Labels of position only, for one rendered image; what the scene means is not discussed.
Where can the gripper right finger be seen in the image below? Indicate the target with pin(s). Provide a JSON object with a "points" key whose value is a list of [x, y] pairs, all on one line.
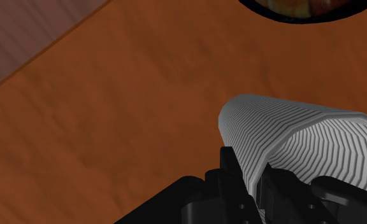
{"points": [[332, 201]]}

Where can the white ribbed cylinder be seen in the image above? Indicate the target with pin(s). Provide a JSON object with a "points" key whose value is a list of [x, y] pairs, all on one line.
{"points": [[301, 142]]}

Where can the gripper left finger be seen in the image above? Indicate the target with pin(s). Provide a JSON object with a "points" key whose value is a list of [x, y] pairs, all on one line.
{"points": [[224, 192]]}

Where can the black bowl with fruit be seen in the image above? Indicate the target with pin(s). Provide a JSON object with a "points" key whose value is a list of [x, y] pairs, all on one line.
{"points": [[304, 9]]}

